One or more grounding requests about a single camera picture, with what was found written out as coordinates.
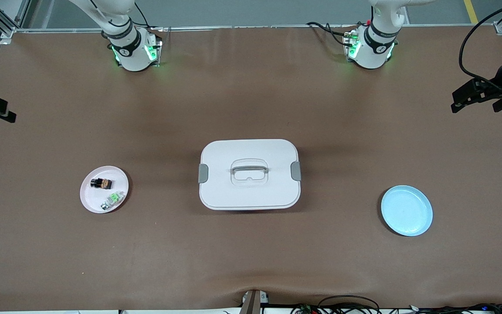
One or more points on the orange and black switch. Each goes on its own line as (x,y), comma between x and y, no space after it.
(101,183)

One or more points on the light blue round plate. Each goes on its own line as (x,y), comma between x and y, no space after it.
(408,211)

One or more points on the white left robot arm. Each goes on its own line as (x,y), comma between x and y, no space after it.
(371,52)

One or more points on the mounting post with bracket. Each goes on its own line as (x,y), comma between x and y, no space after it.
(252,303)

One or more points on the green and white switch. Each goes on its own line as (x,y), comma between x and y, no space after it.
(112,199)

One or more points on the silver table edge rail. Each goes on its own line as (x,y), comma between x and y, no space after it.
(255,27)

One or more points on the pink round plate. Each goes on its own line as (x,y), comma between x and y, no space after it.
(89,198)

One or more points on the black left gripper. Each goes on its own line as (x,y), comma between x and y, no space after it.
(494,92)

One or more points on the grey box latch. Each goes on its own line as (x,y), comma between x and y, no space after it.
(203,173)
(296,171)

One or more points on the yellow floor tape strip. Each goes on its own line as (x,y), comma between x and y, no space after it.
(471,11)

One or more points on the brown table cover sheet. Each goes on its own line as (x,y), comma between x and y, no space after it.
(59,261)

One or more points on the white lidded storage box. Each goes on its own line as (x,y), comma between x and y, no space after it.
(251,192)

